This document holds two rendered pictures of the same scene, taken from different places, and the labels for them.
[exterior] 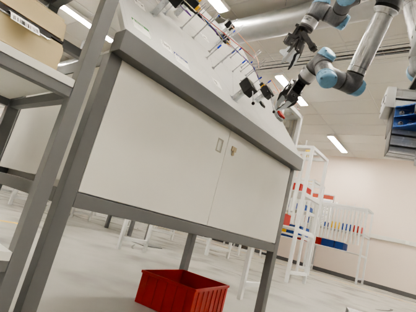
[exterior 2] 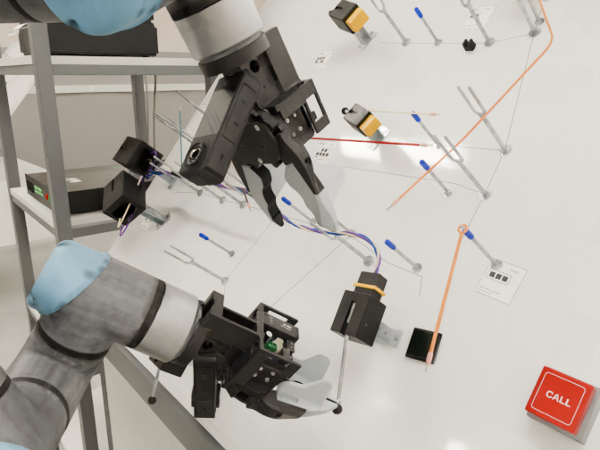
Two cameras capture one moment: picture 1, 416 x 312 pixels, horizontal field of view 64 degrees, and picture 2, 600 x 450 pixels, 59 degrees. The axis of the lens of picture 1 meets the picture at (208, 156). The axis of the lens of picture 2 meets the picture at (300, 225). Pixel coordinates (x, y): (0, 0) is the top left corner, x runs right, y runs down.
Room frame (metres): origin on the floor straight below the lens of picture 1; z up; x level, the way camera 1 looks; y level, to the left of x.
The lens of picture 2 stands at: (1.58, -0.83, 1.42)
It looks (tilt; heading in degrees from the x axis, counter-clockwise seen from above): 16 degrees down; 98
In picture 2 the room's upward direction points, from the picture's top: straight up
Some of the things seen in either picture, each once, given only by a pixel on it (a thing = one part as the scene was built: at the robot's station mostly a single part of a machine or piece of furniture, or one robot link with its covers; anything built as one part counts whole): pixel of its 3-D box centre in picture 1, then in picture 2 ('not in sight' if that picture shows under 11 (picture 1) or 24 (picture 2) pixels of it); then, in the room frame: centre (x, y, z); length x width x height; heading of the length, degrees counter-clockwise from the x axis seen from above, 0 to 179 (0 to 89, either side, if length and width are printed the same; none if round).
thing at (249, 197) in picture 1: (254, 192); not in sight; (1.51, -0.25, 0.60); 0.55 x 0.03 x 0.39; 137
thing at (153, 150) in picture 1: (168, 154); (153, 449); (1.11, 0.13, 0.60); 0.55 x 0.02 x 0.39; 137
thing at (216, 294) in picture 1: (184, 293); not in sight; (1.69, -0.06, 0.07); 0.39 x 0.29 x 0.14; 152
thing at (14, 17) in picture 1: (23, 23); not in sight; (0.68, 0.47, 0.73); 0.06 x 0.05 x 0.03; 140
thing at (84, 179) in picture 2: not in sight; (97, 186); (0.76, 0.63, 1.09); 0.35 x 0.33 x 0.07; 137
